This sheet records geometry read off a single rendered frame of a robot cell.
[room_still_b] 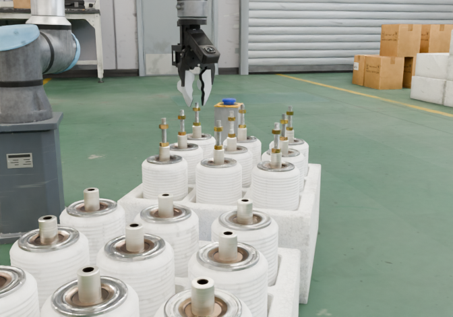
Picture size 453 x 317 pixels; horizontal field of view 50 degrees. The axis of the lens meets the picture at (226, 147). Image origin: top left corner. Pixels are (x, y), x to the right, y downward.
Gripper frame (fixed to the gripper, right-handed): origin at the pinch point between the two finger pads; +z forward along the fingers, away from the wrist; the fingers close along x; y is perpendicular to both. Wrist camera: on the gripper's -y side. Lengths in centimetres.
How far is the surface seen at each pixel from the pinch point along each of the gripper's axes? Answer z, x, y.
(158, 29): -22, -192, 458
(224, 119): 6.8, -12.6, 7.4
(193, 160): 11.6, 7.9, -12.5
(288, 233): 20.1, 2.8, -40.9
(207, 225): 20.0, 14.1, -29.6
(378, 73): 19, -305, 210
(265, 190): 13.0, 4.1, -35.1
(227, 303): 9, 35, -71
